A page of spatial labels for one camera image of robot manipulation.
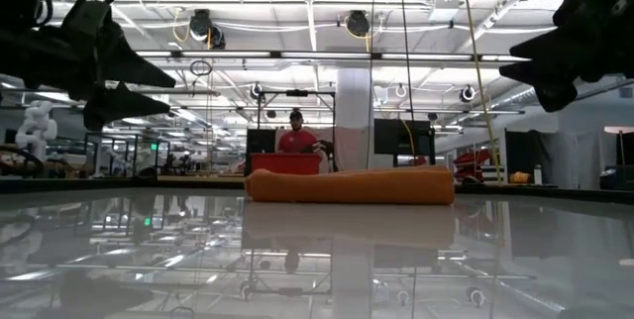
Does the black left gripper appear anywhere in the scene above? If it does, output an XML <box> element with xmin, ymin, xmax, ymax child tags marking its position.
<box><xmin>0</xmin><ymin>0</ymin><xmax>177</xmax><ymax>133</ymax></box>

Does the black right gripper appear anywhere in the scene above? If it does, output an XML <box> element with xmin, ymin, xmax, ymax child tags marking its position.
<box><xmin>497</xmin><ymin>0</ymin><xmax>634</xmax><ymax>114</ymax></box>

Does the orange towel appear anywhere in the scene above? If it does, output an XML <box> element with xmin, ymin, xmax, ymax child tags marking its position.
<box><xmin>244</xmin><ymin>164</ymin><xmax>456</xmax><ymax>206</ymax></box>

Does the white humanoid robot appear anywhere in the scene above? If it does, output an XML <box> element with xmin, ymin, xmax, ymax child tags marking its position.
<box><xmin>14</xmin><ymin>99</ymin><xmax>59</xmax><ymax>162</ymax></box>

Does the black partition panel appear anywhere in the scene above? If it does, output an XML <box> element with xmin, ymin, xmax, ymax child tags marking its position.
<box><xmin>504</xmin><ymin>129</ymin><xmax>546</xmax><ymax>186</ymax></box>

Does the white plastic sheet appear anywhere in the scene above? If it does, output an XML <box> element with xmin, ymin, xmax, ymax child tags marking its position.
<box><xmin>542</xmin><ymin>130</ymin><xmax>608</xmax><ymax>191</ymax></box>

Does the black curved hoop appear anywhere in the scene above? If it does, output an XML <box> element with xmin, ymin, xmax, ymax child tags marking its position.
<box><xmin>0</xmin><ymin>144</ymin><xmax>44</xmax><ymax>177</ymax></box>

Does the black upright panel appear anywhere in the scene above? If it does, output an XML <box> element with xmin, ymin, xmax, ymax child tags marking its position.
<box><xmin>246</xmin><ymin>128</ymin><xmax>277</xmax><ymax>156</ymax></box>

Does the black monitor on stand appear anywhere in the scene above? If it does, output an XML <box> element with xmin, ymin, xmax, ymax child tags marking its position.
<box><xmin>373</xmin><ymin>118</ymin><xmax>437</xmax><ymax>168</ymax></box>

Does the red plastic bin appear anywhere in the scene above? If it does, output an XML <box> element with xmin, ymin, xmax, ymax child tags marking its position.
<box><xmin>250</xmin><ymin>153</ymin><xmax>323</xmax><ymax>176</ymax></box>

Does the person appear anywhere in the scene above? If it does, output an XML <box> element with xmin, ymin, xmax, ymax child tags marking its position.
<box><xmin>276</xmin><ymin>109</ymin><xmax>321</xmax><ymax>155</ymax></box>

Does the long ceiling light bar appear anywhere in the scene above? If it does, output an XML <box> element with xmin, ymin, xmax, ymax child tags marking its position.
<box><xmin>133</xmin><ymin>50</ymin><xmax>531</xmax><ymax>61</ymax></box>

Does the white building column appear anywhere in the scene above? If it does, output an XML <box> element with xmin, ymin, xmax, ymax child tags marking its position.
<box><xmin>336</xmin><ymin>68</ymin><xmax>373</xmax><ymax>131</ymax></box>

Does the black metal frame booth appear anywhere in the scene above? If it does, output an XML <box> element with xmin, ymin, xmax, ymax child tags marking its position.
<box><xmin>83</xmin><ymin>132</ymin><xmax>172</xmax><ymax>180</ymax></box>

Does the black ceiling cable reel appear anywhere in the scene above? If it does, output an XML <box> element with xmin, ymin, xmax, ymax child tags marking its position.
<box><xmin>346</xmin><ymin>9</ymin><xmax>371</xmax><ymax>38</ymax></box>
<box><xmin>189</xmin><ymin>8</ymin><xmax>228</xmax><ymax>52</ymax></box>

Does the yellow hanging cable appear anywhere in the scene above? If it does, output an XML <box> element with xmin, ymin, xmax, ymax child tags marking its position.
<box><xmin>460</xmin><ymin>0</ymin><xmax>504</xmax><ymax>185</ymax></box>

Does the red metal frame object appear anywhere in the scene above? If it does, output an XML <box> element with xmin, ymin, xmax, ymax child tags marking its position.
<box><xmin>453</xmin><ymin>148</ymin><xmax>496</xmax><ymax>185</ymax></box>

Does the black hanging cable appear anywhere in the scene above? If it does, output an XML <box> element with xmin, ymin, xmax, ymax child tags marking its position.
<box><xmin>397</xmin><ymin>0</ymin><xmax>417</xmax><ymax>168</ymax></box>

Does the black metal rig frame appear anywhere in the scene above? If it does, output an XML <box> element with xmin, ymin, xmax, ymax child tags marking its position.
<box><xmin>255</xmin><ymin>89</ymin><xmax>337</xmax><ymax>174</ymax></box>

